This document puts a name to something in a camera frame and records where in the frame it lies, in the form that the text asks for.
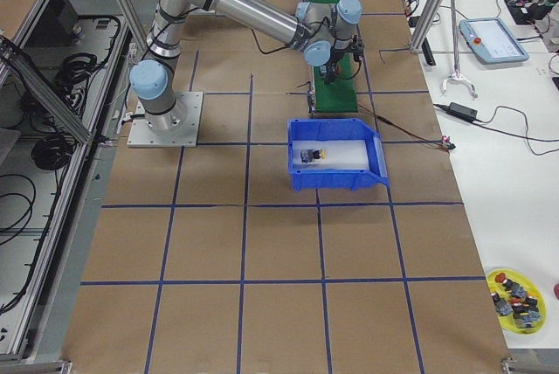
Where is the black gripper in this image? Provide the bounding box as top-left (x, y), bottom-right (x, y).
top-left (327, 44), bottom-right (352, 75)

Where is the yellow push button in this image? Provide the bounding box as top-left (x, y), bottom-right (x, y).
top-left (300, 149), bottom-right (326, 164)

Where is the yellow plate of buttons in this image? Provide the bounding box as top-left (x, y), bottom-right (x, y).
top-left (486, 268), bottom-right (547, 335)

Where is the green conveyor belt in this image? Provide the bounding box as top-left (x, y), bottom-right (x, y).
top-left (307, 0), bottom-right (358, 114)

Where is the right blue plastic bin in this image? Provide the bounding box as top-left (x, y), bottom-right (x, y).
top-left (287, 118), bottom-right (390, 191)

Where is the reach grabber tool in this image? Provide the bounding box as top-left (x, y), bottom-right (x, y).
top-left (441, 0), bottom-right (478, 99)

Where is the black power adapter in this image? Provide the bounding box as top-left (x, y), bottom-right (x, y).
top-left (448, 102), bottom-right (478, 122)

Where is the teach pendant tablet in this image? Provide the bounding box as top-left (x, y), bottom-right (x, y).
top-left (459, 17), bottom-right (529, 64)

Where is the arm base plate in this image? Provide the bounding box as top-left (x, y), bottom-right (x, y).
top-left (128, 92), bottom-right (204, 148)

